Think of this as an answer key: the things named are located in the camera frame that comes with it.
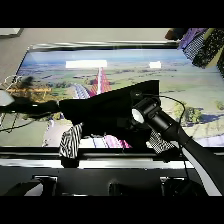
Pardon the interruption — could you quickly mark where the purple garment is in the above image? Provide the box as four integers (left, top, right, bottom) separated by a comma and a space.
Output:
177, 28, 208, 52

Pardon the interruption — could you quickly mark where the brown garment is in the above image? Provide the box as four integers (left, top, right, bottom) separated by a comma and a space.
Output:
164, 28, 188, 42

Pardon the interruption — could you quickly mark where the black white checked garment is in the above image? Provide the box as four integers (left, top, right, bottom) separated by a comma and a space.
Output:
184, 33, 207, 62

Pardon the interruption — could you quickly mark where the black cable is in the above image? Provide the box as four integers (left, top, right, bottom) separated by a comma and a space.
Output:
142, 93, 192, 184

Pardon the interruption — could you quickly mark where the black dotted garment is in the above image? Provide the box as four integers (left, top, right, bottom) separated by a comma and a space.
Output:
192, 28, 224, 70

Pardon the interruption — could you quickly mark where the silver frame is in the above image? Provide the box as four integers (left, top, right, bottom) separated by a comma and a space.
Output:
0, 146, 224, 197

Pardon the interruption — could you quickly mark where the white clothes hanger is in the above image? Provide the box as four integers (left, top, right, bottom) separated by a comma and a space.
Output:
0, 73, 25, 92

